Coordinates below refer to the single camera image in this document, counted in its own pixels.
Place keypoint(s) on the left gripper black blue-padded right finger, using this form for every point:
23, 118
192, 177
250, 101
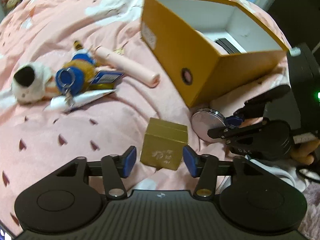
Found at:
204, 167

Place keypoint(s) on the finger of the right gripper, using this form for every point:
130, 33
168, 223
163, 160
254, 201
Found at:
254, 107
232, 131

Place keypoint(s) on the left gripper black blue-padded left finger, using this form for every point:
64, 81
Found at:
114, 168

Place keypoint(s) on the round silver tin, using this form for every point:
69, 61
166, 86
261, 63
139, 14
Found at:
205, 119

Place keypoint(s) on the gold small gift box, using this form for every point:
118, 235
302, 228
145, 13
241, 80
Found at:
163, 144

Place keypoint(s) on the person's hand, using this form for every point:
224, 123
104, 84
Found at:
303, 154

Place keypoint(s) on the orange cardboard box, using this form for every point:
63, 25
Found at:
209, 47

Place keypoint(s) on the white paper packet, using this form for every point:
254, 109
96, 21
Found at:
65, 104

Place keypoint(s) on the pink tube stick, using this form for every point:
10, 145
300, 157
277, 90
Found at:
128, 66

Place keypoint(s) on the pink cloud-print bed quilt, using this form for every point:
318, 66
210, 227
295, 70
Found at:
35, 142

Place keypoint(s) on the blue duck plush keychain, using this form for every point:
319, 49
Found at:
82, 74

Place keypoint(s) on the white puppy plush keychain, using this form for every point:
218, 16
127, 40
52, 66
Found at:
32, 82

